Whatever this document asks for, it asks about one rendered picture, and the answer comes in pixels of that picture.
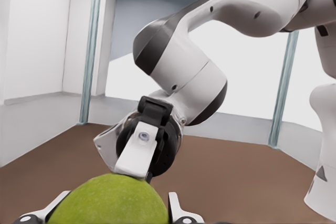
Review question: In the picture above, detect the pale finger of the right gripper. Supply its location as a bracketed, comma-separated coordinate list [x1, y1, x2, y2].
[113, 95, 174, 180]

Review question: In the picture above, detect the left gripper pale left finger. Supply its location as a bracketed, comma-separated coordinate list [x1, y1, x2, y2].
[16, 190, 72, 224]

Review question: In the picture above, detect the left gripper pale right finger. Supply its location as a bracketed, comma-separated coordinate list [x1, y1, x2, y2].
[167, 191, 206, 224]

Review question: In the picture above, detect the green apple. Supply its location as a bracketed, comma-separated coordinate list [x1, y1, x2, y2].
[48, 173, 169, 224]

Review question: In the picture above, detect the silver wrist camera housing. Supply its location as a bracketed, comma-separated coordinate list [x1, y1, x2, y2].
[93, 123, 132, 173]

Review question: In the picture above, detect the silver frame post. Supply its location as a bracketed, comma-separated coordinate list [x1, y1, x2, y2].
[78, 0, 105, 125]
[268, 30, 299, 149]

